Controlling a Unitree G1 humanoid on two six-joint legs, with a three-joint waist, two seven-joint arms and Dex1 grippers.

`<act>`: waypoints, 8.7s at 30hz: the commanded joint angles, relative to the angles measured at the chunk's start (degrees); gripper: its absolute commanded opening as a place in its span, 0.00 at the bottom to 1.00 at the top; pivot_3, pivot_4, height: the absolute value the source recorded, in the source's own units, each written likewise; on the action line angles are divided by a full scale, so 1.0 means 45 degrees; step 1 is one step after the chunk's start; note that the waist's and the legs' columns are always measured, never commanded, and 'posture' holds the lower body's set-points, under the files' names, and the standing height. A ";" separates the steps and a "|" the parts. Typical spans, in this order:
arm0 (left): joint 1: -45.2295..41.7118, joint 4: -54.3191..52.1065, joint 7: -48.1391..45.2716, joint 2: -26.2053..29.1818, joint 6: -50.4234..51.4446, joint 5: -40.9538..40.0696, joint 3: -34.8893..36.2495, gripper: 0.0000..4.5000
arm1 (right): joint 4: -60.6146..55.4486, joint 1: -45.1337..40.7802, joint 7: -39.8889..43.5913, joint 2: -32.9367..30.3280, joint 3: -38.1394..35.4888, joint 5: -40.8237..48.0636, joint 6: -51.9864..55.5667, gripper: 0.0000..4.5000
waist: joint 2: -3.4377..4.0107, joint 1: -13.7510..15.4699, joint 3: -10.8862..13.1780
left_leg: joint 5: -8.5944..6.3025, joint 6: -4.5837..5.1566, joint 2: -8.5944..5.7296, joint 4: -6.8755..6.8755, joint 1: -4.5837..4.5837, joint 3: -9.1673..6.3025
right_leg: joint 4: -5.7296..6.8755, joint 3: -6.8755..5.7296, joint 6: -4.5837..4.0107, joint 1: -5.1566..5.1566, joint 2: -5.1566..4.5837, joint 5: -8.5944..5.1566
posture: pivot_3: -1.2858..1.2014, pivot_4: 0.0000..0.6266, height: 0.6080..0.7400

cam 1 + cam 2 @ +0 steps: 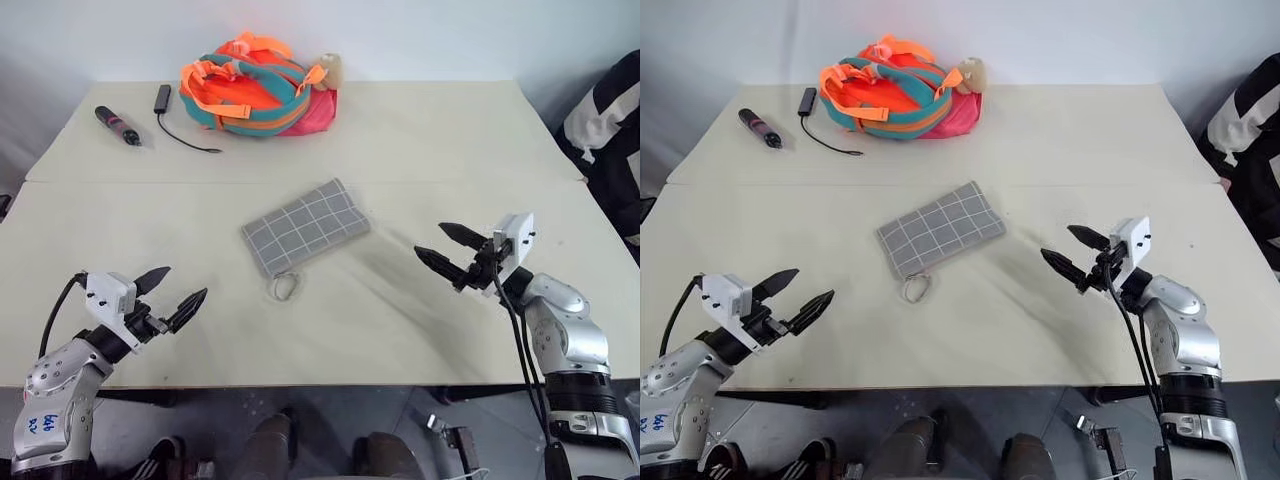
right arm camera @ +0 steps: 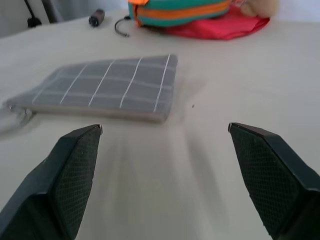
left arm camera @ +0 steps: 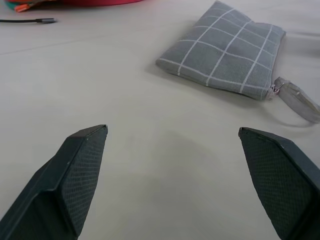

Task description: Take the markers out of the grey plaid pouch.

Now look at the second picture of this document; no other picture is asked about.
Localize red cloth bag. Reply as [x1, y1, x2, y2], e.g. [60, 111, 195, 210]
[163, 5, 271, 41]

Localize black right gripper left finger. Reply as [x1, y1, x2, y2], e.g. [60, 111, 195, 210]
[0, 123, 104, 240]

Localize black cord loop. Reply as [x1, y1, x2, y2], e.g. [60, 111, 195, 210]
[114, 15, 131, 39]

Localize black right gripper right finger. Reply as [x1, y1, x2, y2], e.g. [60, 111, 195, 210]
[227, 122, 320, 240]

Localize beige rounded object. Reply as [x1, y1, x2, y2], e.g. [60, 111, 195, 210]
[231, 0, 280, 17]

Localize small black cylindrical object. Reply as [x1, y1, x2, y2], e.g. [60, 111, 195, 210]
[88, 8, 106, 27]

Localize teal and orange striped bag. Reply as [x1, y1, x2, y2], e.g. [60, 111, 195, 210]
[127, 0, 232, 28]

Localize grey checked pouch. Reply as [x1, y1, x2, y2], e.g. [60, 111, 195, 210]
[0, 53, 179, 135]

